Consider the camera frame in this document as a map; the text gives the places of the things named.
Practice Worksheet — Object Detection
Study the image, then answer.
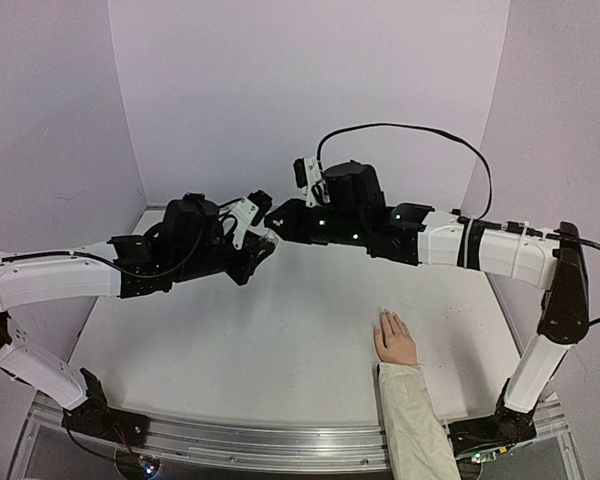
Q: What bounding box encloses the mannequin hand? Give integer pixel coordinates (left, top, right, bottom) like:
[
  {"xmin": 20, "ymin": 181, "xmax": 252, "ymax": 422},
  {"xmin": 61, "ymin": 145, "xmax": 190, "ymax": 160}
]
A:
[{"xmin": 374, "ymin": 310, "xmax": 419, "ymax": 367}]

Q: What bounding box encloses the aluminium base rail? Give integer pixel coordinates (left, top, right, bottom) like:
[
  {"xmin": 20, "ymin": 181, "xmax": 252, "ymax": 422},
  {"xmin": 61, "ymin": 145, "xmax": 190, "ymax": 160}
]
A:
[{"xmin": 8, "ymin": 394, "xmax": 584, "ymax": 479}]

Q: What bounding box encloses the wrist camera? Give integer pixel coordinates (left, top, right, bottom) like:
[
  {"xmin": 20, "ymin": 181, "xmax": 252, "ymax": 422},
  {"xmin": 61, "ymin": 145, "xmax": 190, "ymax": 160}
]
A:
[
  {"xmin": 218, "ymin": 190, "xmax": 273, "ymax": 250},
  {"xmin": 293, "ymin": 157, "xmax": 329, "ymax": 208}
]

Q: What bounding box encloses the clear nail polish bottle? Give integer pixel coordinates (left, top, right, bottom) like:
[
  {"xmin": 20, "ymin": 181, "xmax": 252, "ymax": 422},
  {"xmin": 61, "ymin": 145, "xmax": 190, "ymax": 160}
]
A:
[{"xmin": 263, "ymin": 230, "xmax": 279, "ymax": 245}]

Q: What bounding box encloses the beige sleeved forearm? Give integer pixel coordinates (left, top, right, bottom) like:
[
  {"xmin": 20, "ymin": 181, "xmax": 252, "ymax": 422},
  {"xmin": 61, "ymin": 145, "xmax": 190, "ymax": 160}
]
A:
[{"xmin": 378, "ymin": 362, "xmax": 460, "ymax": 479}]

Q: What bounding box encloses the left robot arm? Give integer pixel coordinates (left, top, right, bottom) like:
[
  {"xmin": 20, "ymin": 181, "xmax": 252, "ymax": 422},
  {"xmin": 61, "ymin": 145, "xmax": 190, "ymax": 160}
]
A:
[{"xmin": 0, "ymin": 190, "xmax": 276, "ymax": 437}]

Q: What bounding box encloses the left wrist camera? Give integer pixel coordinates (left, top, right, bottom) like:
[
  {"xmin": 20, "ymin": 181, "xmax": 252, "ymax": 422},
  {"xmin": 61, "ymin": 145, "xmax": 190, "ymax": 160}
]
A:
[{"xmin": 218, "ymin": 190, "xmax": 273, "ymax": 250}]

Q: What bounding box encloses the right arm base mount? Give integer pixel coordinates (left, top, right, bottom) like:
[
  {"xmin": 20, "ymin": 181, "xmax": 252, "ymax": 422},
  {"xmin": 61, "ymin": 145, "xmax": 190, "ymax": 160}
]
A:
[{"xmin": 448, "ymin": 393, "xmax": 536, "ymax": 459}]

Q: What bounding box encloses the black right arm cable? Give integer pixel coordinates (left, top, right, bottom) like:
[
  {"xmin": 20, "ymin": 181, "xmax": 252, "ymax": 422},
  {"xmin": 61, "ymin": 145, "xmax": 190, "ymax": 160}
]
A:
[{"xmin": 316, "ymin": 123, "xmax": 600, "ymax": 326}]

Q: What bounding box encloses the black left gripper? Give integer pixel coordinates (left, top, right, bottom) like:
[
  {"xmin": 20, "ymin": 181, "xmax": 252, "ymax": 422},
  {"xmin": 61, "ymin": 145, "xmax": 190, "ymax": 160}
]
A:
[{"xmin": 177, "ymin": 232, "xmax": 273, "ymax": 286}]

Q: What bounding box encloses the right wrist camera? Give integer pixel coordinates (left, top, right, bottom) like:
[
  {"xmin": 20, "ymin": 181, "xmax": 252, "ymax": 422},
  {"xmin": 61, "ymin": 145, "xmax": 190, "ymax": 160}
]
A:
[{"xmin": 293, "ymin": 157, "xmax": 329, "ymax": 208}]

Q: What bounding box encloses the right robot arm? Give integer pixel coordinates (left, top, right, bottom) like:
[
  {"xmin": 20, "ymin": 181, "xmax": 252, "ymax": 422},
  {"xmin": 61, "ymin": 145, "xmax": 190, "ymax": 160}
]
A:
[{"xmin": 264, "ymin": 158, "xmax": 590, "ymax": 414}]

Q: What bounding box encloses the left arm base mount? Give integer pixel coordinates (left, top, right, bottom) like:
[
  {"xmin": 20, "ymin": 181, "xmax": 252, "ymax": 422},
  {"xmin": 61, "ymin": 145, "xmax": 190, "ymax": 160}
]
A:
[{"xmin": 62, "ymin": 368, "xmax": 150, "ymax": 447}]

